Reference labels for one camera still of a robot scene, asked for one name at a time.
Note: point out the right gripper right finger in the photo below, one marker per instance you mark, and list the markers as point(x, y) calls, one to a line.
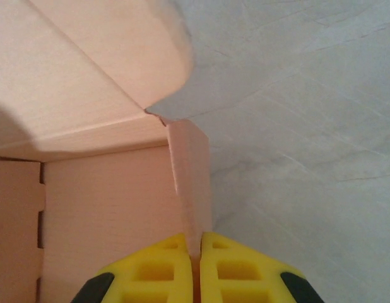
point(245, 277)

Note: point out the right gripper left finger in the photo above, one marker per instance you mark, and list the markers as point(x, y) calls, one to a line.
point(151, 277)

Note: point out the orange paper box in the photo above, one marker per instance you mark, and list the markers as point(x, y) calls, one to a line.
point(87, 189)

